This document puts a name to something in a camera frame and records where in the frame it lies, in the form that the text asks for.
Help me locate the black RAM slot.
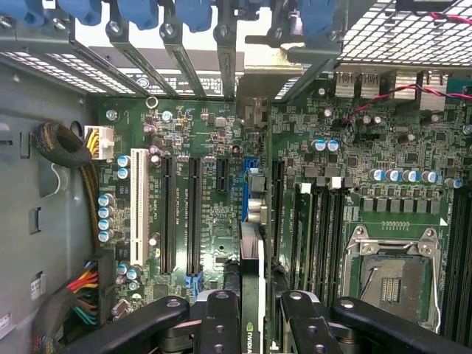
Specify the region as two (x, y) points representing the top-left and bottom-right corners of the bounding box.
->
(328, 176), (345, 307)
(313, 176), (329, 307)

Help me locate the silver USB port block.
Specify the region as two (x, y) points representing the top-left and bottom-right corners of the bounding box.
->
(334, 70), (381, 100)

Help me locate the short black expansion slot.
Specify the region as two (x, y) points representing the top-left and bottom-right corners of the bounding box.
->
(216, 158), (232, 195)

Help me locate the long black expansion slot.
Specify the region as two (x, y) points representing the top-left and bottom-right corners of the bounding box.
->
(161, 154), (177, 274)
(186, 156), (203, 292)
(271, 160), (285, 259)

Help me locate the red black twisted wire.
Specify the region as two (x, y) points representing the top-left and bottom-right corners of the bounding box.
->
(420, 10), (472, 26)
(341, 83), (472, 125)

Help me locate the white expansion slot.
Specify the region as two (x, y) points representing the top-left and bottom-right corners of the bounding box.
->
(130, 147), (149, 267)

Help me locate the socket locking lever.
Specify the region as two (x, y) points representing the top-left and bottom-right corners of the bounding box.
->
(434, 235), (443, 331)

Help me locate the blue card retention clip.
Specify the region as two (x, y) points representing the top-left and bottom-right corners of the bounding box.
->
(297, 0), (337, 37)
(0, 0), (46, 26)
(174, 0), (214, 34)
(57, 0), (103, 27)
(117, 0), (162, 31)

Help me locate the CPU socket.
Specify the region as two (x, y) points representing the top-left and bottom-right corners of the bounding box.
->
(342, 224), (443, 333)

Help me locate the white power connector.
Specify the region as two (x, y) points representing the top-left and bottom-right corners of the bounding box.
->
(83, 125), (115, 162)

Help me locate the silver network port block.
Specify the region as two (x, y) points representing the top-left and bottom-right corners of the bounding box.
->
(393, 69), (449, 111)

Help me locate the green motherboard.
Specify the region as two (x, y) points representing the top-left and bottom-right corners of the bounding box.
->
(97, 69), (472, 354)

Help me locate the metal slot cover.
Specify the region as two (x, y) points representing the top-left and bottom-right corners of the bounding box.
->
(215, 24), (239, 100)
(105, 20), (176, 99)
(160, 21), (209, 100)

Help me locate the blue expansion slot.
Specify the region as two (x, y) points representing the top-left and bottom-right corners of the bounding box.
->
(242, 158), (254, 223)

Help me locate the open black PC case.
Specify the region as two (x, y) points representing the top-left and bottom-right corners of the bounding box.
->
(0, 0), (472, 354)

